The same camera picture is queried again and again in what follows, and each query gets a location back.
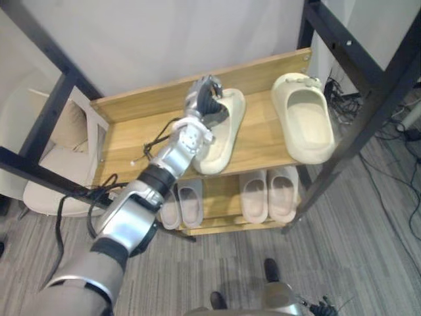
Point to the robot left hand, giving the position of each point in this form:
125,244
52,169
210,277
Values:
197,98

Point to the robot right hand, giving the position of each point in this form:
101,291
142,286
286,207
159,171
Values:
322,307

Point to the plain cream foam slipper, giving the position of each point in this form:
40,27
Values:
227,138

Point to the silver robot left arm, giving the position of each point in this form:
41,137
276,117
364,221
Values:
131,217

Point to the wooden shoe rack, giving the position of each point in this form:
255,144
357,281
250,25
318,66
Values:
138,131

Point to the dark robot right foot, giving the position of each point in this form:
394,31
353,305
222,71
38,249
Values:
271,269

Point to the dark robot foot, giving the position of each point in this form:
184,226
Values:
271,269
218,299

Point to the dark robot left foot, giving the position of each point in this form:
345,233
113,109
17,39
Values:
218,299

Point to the beige closed-toe slipper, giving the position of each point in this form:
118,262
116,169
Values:
169,210
190,205
283,195
253,197

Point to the cream slipper with charms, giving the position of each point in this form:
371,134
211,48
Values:
307,131

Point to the beige cushion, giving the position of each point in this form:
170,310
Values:
70,125

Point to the cream plastic chair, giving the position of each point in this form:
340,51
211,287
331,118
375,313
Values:
42,194

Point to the white pole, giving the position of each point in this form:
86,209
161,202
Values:
411,113

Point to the black metal frame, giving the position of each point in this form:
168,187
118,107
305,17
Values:
49,108
371,98

